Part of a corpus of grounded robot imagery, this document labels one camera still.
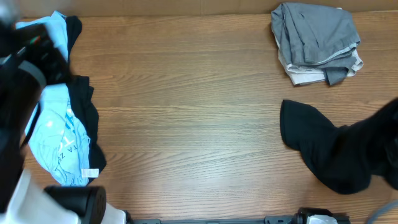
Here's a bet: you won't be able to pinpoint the black t-shirt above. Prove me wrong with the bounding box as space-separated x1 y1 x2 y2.
280 100 397 194

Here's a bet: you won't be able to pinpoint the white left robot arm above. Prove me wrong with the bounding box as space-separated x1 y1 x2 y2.
1 1 132 223

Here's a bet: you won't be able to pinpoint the light blue t-shirt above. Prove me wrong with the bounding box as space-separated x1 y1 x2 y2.
14 10 100 187

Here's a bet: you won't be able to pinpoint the folded grey shorts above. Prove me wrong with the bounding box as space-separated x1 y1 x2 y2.
271 2 363 85

